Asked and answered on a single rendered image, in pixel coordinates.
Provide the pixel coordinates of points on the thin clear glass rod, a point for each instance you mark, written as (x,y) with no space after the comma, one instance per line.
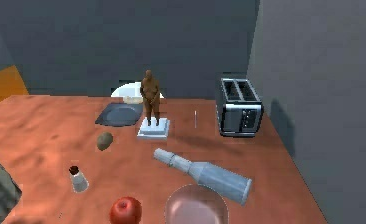
(195,119)

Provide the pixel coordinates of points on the brown figure statue white base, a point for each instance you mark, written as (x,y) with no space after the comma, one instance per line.
(150,96)

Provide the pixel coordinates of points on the silver black toaster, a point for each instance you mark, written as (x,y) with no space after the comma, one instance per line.
(239,110)

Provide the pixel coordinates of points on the white bowl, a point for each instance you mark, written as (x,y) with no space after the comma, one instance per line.
(129,91)

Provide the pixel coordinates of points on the grey plate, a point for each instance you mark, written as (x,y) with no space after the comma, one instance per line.
(119,114)

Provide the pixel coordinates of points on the pale blue glass bottle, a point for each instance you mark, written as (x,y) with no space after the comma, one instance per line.
(207,176)

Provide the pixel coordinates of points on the clear glass bowl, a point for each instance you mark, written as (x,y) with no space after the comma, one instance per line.
(196,206)

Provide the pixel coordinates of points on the red apple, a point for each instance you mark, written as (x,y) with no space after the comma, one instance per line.
(125,210)

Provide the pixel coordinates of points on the clear shaker dark cap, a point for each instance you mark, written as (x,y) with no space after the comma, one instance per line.
(78,180)

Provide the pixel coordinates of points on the grey crumpled cloth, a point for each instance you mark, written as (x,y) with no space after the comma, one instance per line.
(1,193)

